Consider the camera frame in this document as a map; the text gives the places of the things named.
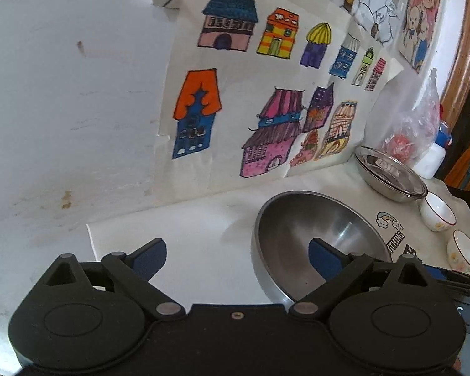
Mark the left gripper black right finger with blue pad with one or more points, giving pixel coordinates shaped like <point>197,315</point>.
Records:
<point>344,276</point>

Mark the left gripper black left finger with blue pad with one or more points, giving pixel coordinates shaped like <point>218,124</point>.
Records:
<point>130,274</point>

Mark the white bowl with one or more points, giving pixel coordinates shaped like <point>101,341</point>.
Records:
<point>436,214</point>
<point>458,252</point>

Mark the large steel bowl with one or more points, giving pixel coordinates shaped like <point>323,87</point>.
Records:
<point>283,229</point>

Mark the white printed cloth mat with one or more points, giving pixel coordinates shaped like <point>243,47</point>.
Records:
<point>209,240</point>

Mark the shallow steel plate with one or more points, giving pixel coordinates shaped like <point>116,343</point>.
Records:
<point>388,176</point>

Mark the dark framed girl painting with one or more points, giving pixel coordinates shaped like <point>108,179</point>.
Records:
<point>456,170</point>

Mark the white glue bottle blue cap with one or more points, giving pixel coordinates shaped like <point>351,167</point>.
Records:
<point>429,164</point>

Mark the clear plastic bag red item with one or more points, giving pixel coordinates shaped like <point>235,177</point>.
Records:
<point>406,133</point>

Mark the houses drawing paper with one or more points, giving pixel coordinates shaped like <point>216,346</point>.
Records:
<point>258,90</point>

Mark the pink girl drawing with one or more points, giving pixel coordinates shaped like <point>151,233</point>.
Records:
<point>417,31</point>

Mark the brown wooden frame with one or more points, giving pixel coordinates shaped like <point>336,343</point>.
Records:
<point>458,84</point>

